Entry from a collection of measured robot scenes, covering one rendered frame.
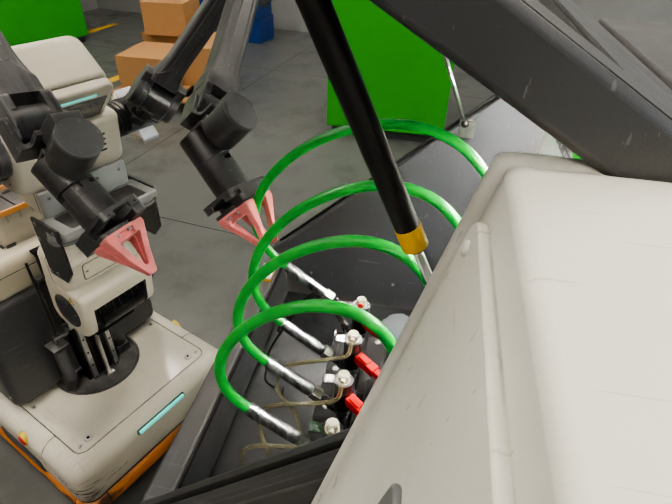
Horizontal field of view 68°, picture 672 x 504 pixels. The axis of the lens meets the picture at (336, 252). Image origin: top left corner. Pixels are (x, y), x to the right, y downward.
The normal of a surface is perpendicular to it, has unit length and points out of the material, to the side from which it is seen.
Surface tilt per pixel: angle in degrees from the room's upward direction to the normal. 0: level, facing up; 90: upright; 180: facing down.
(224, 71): 50
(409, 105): 90
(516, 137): 90
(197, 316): 0
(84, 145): 44
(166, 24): 90
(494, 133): 90
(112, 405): 0
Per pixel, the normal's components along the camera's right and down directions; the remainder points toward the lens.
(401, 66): -0.18, 0.58
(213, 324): 0.03, -0.80
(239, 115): 0.70, -0.41
